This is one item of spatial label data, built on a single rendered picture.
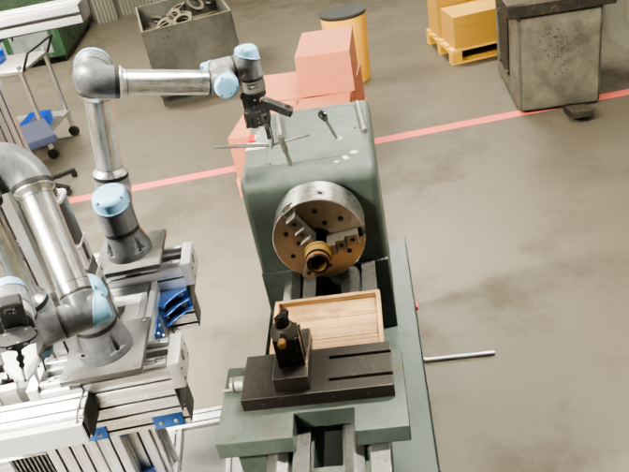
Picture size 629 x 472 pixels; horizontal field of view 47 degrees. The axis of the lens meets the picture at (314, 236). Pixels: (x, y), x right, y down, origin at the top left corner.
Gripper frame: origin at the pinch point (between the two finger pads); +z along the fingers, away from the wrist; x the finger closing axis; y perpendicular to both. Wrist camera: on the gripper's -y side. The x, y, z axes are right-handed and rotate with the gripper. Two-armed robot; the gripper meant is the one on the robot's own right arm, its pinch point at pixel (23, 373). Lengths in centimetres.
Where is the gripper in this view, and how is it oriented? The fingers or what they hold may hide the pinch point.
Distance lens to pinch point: 140.7
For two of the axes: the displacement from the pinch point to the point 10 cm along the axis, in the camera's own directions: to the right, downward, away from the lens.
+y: 0.5, 8.7, 4.9
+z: 4.4, 4.2, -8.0
